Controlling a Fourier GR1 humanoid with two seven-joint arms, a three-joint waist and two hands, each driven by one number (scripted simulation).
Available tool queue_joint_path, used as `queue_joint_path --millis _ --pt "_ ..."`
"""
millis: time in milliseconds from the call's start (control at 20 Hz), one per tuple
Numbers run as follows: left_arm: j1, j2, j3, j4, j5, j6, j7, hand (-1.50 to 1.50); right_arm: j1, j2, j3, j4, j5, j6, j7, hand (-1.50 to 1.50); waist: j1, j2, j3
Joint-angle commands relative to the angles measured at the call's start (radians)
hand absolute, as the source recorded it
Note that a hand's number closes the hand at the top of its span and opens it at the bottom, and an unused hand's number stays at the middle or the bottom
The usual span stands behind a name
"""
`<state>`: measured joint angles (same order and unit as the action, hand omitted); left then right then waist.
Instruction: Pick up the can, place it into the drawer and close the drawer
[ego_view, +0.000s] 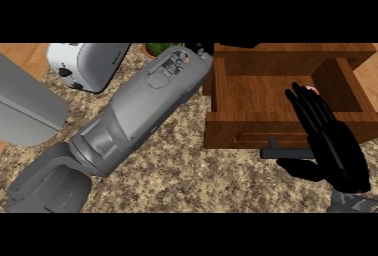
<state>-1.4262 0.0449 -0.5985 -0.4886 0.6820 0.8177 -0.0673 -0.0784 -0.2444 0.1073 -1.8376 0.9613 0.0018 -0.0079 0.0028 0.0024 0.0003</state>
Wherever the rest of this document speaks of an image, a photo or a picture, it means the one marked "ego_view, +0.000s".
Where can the green potted plant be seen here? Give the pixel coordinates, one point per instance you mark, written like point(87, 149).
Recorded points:
point(160, 48)

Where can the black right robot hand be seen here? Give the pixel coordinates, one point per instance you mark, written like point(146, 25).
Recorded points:
point(338, 156)

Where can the red and white can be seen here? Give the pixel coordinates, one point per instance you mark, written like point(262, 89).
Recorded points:
point(312, 89)

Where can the white and grey toaster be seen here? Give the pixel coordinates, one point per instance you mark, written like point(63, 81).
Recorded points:
point(87, 65)

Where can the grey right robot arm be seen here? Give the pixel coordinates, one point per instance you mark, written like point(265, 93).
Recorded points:
point(352, 203)

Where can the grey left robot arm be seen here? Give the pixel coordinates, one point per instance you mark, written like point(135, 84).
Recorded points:
point(138, 106)

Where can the brown wooden drawer front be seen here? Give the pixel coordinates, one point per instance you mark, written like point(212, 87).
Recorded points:
point(246, 130)

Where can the brown wooden drawer box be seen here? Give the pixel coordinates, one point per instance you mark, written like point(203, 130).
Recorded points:
point(256, 95)

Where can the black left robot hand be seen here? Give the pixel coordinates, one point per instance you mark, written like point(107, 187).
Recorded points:
point(205, 47)

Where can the brown wooden cabinet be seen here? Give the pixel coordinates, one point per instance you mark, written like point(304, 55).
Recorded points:
point(296, 51)

